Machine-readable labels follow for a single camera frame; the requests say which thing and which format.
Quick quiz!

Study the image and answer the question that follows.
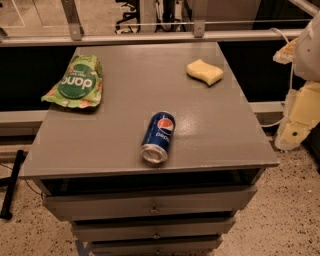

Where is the grey drawer cabinet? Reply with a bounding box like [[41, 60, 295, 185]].
[[21, 43, 277, 256]]

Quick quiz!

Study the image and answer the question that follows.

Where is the bottom grey drawer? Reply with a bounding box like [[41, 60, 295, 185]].
[[91, 236, 222, 256]]

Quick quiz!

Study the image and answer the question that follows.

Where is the grey drawer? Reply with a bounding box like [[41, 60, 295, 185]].
[[72, 217, 235, 242], [43, 185, 257, 221], [91, 236, 222, 256]]

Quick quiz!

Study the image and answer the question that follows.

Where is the blue pepsi can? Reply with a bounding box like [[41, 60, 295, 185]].
[[140, 111, 176, 164]]

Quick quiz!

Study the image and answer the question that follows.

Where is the middle grey drawer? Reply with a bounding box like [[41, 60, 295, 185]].
[[72, 217, 235, 242]]

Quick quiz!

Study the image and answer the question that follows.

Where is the green chip bag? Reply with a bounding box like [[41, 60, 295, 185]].
[[41, 55, 103, 109]]

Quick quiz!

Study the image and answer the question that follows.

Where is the top grey drawer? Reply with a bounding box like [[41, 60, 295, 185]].
[[43, 185, 257, 221]]

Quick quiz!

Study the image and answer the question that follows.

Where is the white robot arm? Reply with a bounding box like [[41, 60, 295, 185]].
[[273, 13, 320, 150]]

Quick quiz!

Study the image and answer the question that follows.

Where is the black office chair base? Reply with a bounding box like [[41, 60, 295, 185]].
[[115, 0, 141, 34]]

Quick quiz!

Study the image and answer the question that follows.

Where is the grey metal railing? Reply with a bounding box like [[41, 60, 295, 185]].
[[0, 0, 319, 47]]

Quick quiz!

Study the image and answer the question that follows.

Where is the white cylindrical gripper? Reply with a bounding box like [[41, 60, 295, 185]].
[[273, 38, 320, 151]]

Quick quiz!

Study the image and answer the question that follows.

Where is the yellow sponge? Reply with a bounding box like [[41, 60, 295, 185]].
[[187, 59, 224, 86]]

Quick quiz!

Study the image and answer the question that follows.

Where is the black metal stand leg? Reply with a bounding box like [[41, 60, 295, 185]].
[[0, 150, 25, 220]]

